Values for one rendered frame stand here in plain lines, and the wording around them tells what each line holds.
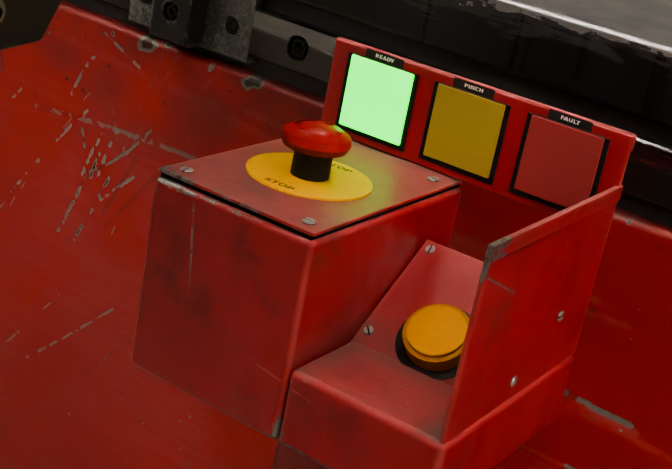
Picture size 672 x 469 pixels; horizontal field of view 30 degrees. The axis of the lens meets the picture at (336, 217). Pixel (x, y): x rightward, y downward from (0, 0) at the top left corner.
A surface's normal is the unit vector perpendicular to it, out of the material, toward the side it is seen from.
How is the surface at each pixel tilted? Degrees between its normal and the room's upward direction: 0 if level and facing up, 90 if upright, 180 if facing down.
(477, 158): 90
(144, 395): 90
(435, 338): 35
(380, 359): 0
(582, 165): 90
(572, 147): 90
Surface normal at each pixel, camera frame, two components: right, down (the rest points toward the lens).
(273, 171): 0.18, -0.92
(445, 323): -0.17, -0.64
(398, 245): 0.81, 0.34
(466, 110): -0.55, 0.19
